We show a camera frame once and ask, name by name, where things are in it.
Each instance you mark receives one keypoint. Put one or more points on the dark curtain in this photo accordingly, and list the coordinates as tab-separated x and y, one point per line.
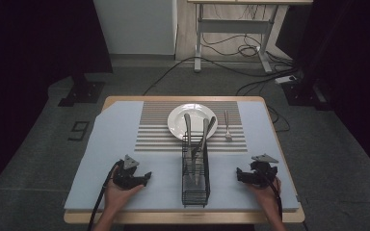
356	64
29	64

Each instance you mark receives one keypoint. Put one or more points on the white power strip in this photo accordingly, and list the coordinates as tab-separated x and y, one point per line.
285	79

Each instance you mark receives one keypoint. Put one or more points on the light blue foam board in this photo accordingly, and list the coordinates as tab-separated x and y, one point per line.
115	154

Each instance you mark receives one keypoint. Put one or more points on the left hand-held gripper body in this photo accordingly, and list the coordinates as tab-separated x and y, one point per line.
125	178

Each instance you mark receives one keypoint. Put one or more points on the striped placemat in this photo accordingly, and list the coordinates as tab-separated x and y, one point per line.
154	128

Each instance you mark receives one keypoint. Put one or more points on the person's right hand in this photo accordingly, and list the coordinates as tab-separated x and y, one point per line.
269	195

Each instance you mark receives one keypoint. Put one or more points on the white cabinet panel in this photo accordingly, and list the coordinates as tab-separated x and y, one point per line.
135	25

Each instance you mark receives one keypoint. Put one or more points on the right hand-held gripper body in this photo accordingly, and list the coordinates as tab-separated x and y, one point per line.
261	174

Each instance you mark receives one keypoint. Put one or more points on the silver fork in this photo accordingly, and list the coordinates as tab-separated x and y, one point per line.
227	125

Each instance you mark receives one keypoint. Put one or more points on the white round plate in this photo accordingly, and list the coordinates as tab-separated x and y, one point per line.
178	123

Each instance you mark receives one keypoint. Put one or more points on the black stand base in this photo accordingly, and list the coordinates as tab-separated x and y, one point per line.
305	93
83	91

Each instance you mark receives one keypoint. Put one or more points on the person's left hand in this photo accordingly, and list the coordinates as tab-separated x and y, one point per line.
117	196

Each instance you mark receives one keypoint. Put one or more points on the white desk with metal legs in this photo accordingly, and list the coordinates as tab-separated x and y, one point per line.
234	25

